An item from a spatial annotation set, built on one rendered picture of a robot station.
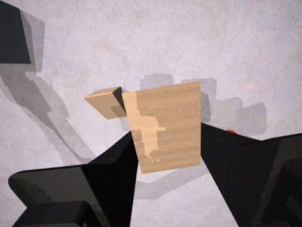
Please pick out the tan triangular wooden block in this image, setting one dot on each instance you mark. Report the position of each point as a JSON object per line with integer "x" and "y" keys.
{"x": 108, "y": 102}
{"x": 165, "y": 126}

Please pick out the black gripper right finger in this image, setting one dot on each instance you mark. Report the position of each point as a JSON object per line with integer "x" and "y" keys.
{"x": 245, "y": 169}

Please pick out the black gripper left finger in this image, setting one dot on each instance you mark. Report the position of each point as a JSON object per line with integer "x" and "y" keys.
{"x": 106, "y": 183}

